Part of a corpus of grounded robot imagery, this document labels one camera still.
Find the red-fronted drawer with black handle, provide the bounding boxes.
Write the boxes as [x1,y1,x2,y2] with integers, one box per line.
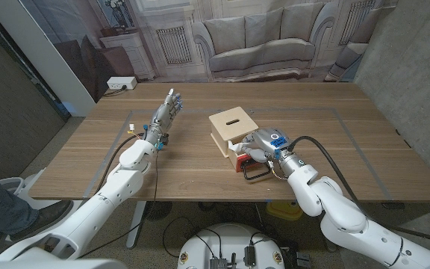
[233,143,272,182]

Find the dark shoe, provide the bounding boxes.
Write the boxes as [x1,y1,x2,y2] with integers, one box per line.
[0,200,74,256]

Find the wooden box with slot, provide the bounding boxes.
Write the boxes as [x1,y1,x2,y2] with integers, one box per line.
[208,106,260,160]

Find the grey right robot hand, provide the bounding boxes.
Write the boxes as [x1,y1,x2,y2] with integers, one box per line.
[240,128,306,177]

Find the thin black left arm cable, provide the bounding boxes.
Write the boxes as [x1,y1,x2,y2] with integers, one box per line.
[76,147,160,259]

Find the white connector with yellow wires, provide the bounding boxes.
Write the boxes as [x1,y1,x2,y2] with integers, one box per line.
[128,123,145,137]

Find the black round fan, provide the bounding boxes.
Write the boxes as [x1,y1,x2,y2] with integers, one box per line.
[143,201,173,221]

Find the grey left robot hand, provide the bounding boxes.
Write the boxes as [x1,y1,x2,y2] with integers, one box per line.
[143,88,184,149]

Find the yellow object under table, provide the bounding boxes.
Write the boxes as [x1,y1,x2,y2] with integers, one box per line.
[266,200,306,221]

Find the white pillar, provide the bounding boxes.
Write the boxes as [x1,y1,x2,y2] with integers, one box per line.
[0,0,97,117]

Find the white power strip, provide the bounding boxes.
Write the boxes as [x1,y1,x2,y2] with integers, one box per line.
[106,76,138,90]

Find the black power strip cable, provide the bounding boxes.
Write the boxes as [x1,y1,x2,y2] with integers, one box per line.
[102,84,128,97]

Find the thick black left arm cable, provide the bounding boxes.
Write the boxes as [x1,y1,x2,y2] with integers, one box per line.
[97,132,146,188]

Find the grey tape outline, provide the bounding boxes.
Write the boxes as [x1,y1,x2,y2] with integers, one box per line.
[82,108,393,199]

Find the printed living room backdrop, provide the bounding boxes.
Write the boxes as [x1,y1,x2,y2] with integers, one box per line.
[19,0,399,102]

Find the black floor cable loop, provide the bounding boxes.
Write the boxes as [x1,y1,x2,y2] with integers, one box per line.
[161,215,224,259]

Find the white plastic base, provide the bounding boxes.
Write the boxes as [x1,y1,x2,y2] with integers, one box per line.
[0,167,85,212]

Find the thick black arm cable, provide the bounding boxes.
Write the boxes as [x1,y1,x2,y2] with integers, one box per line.
[287,135,430,248]
[97,132,146,188]

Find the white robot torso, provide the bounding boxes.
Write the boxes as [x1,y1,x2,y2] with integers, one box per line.
[177,223,286,269]

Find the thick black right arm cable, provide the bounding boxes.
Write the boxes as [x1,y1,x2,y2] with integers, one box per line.
[287,135,430,248]

